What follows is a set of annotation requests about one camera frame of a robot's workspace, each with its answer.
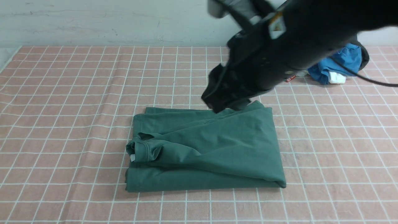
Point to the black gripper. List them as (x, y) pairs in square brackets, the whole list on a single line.
[(251, 70)]

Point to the green long-sleeved shirt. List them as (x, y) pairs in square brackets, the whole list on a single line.
[(182, 149)]

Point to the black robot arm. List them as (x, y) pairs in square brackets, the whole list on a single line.
[(275, 44)]

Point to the blue crumpled garment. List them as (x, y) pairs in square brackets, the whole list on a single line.
[(349, 57)]

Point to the dark grey crumpled garment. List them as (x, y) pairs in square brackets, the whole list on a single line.
[(364, 52)]

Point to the pink checkered tablecloth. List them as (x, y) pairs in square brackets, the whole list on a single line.
[(66, 116)]

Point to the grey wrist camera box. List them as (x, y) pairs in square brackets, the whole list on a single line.
[(240, 10)]

